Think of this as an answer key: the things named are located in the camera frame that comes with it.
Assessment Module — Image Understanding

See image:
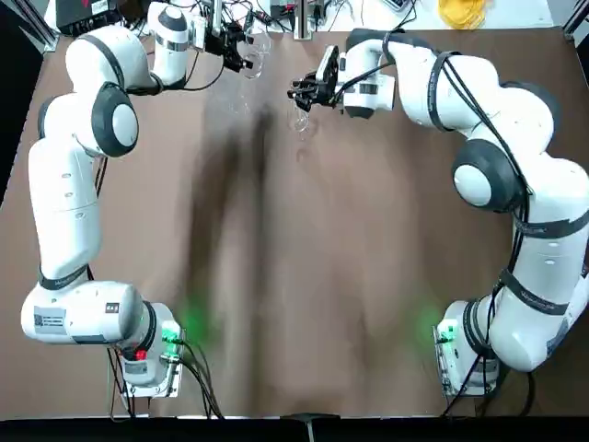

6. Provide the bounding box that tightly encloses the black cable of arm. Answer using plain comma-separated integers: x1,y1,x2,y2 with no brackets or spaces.
91,151,225,421
338,29,539,415

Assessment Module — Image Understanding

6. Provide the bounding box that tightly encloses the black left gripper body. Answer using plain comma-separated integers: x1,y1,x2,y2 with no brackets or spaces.
204,20,234,55

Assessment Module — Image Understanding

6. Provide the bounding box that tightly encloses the yellow plastic basket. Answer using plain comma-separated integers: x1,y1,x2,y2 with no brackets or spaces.
436,0,487,24

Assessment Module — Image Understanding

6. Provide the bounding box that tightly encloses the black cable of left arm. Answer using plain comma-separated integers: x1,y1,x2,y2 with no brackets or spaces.
91,151,225,421

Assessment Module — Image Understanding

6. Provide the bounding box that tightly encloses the black box with red logo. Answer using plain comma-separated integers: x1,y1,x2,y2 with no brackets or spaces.
56,0,121,34

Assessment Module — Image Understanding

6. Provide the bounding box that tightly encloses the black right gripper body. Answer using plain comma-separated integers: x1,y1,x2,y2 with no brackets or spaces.
312,68,344,110

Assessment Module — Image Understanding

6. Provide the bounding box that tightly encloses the clear glass beaker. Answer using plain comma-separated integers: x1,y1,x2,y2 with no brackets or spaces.
238,31,273,80

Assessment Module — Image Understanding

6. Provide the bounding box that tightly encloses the clear glass conical flask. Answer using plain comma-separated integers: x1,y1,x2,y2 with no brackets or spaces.
284,99,319,137

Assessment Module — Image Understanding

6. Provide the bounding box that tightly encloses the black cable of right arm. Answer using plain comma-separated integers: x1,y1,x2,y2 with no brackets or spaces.
338,29,539,415

